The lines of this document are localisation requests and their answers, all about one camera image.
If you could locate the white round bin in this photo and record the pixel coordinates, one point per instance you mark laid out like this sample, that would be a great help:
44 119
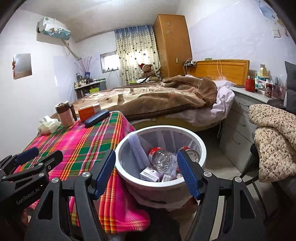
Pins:
134 183

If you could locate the orange cardboard box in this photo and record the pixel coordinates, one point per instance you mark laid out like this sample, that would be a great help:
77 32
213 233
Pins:
86 113

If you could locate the stack of medicine boxes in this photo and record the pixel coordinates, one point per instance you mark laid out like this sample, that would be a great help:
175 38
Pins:
262 78

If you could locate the white wall air conditioner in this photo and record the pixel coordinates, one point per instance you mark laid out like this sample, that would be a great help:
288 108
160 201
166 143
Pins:
54 29

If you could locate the dark blue glasses case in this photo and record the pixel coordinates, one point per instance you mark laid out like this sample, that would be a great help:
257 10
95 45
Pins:
97 118

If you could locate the patterned window curtain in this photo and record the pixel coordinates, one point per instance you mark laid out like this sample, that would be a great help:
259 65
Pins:
136 53

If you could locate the pale wall sticker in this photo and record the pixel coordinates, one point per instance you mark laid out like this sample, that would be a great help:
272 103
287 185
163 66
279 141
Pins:
269 11

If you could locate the brown teddy bear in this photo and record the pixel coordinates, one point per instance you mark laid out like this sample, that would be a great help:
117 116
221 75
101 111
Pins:
148 71

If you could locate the dark chair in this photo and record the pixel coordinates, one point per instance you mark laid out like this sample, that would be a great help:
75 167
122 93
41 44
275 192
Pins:
253 153

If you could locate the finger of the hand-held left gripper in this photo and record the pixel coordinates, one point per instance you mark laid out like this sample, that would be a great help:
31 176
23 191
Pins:
50 161
25 155

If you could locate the clear bottle with red label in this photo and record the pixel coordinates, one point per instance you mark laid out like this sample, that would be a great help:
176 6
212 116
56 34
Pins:
161 160

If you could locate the small wall window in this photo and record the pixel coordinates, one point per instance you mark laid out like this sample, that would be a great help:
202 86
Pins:
108 61

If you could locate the red jar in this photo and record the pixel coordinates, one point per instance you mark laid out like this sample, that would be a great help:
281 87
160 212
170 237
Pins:
250 84

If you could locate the pale pink quilt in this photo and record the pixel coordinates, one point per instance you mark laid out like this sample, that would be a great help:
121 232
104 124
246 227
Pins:
224 95

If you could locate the green box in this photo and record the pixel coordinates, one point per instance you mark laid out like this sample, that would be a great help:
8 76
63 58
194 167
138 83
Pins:
94 90

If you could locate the pink green plaid tablecloth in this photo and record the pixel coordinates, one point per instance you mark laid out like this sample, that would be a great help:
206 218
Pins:
81 148

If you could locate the pale green tissue pack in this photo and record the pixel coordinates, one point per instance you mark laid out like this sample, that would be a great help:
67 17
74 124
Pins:
49 126

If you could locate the grey drawer cabinet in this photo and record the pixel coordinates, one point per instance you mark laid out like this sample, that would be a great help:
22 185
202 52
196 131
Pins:
235 129

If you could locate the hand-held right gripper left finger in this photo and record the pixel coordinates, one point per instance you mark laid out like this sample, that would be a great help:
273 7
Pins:
105 172

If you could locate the wooden wardrobe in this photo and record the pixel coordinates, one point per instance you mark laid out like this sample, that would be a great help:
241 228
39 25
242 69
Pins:
173 46

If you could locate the tin can with red label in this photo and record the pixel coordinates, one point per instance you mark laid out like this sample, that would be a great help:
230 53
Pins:
193 154

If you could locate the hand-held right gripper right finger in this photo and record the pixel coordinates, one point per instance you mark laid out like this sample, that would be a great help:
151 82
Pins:
188 173

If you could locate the red face mug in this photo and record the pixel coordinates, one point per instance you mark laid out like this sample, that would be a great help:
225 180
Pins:
269 90

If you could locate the blue vase with branches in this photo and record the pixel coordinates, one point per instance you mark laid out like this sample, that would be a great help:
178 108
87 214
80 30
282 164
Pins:
87 75

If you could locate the grey desk with bottles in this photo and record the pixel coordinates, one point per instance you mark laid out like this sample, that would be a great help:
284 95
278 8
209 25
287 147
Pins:
81 91

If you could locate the brown lidded tumbler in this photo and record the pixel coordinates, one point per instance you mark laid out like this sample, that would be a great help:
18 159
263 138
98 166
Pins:
66 115

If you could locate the brown plush blanket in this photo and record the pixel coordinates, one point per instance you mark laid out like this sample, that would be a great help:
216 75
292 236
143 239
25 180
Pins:
150 99

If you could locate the wrapped air conditioner pipe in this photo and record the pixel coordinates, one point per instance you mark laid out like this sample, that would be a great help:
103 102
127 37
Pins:
71 52

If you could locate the floral quilted jacket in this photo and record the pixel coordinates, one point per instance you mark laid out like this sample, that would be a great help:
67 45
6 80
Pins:
275 139

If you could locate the dark grey cushion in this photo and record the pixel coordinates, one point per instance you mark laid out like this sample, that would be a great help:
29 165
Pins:
291 81

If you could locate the shiny wall poster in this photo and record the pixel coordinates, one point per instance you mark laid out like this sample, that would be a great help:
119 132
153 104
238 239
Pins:
22 66

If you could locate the white wall switch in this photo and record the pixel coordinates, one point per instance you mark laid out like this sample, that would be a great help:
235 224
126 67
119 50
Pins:
276 33

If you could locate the wooden bed headboard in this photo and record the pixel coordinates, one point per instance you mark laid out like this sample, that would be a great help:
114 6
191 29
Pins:
231 70

